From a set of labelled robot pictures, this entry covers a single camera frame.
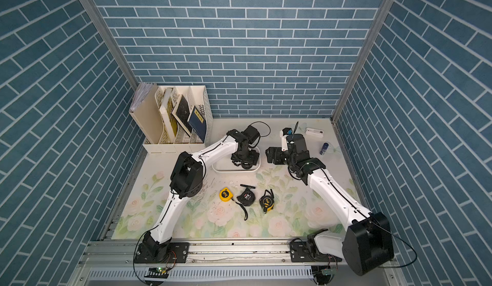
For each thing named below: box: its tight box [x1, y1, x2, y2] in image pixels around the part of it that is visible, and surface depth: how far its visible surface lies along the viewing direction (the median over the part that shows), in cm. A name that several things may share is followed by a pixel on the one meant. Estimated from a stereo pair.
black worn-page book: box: [171, 94, 193, 137], surface depth 101 cm
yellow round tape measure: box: [219, 187, 234, 202], surface depth 89 cm
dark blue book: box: [187, 105, 207, 143], surface depth 106 cm
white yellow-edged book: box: [159, 87, 179, 143], surface depth 96 cm
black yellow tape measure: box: [258, 188, 275, 214], surface depth 86 cm
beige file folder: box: [128, 82, 164, 145], surface depth 94 cm
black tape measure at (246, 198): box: [232, 184, 257, 221], surface depth 87 cm
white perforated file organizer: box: [142, 85, 214, 155], surface depth 103 cm
